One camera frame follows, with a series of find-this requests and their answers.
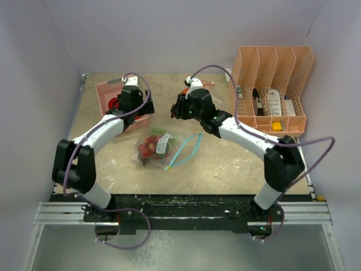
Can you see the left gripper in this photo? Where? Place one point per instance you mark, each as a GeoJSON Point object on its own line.
{"type": "Point", "coordinates": [148, 110]}

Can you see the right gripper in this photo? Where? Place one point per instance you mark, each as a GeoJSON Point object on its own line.
{"type": "Point", "coordinates": [179, 110]}

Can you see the large pink red apple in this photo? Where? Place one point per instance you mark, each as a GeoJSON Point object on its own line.
{"type": "Point", "coordinates": [113, 104]}

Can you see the green fake grape bunch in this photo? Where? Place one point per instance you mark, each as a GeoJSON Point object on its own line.
{"type": "Point", "coordinates": [159, 132]}

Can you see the pink perforated plastic basket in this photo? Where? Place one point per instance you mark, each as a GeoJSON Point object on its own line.
{"type": "Point", "coordinates": [107, 93]}

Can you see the blue zip bag small fruits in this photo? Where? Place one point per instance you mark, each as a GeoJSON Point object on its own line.
{"type": "Point", "coordinates": [165, 148]}

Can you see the bunch of small red fruits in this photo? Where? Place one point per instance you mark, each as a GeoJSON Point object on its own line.
{"type": "Point", "coordinates": [147, 150]}

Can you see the orange zip bag with apples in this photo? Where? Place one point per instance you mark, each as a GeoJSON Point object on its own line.
{"type": "Point", "coordinates": [210, 87]}

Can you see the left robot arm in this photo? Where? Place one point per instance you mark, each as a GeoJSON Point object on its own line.
{"type": "Point", "coordinates": [74, 164]}

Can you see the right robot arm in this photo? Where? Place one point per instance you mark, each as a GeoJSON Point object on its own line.
{"type": "Point", "coordinates": [281, 157]}

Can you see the white box behind organizer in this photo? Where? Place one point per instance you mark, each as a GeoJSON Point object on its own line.
{"type": "Point", "coordinates": [227, 76]}

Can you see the small green capped bottle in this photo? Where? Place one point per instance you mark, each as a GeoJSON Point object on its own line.
{"type": "Point", "coordinates": [239, 92]}

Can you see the black item in organizer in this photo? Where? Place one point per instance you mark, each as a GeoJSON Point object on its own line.
{"type": "Point", "coordinates": [257, 103]}

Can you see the white bottle in organizer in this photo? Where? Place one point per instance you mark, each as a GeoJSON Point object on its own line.
{"type": "Point", "coordinates": [274, 102]}

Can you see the orange desk file organizer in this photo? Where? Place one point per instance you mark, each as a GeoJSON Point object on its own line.
{"type": "Point", "coordinates": [283, 68]}

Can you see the yellow object in organizer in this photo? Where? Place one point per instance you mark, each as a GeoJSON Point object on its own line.
{"type": "Point", "coordinates": [277, 126]}

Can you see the white box in organizer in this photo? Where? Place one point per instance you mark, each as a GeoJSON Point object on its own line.
{"type": "Point", "coordinates": [289, 106]}

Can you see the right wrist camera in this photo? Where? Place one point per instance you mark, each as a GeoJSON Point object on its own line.
{"type": "Point", "coordinates": [192, 83]}

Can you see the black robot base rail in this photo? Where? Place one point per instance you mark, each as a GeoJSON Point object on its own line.
{"type": "Point", "coordinates": [236, 213]}

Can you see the aluminium frame rail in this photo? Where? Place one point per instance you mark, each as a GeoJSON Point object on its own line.
{"type": "Point", "coordinates": [292, 209]}

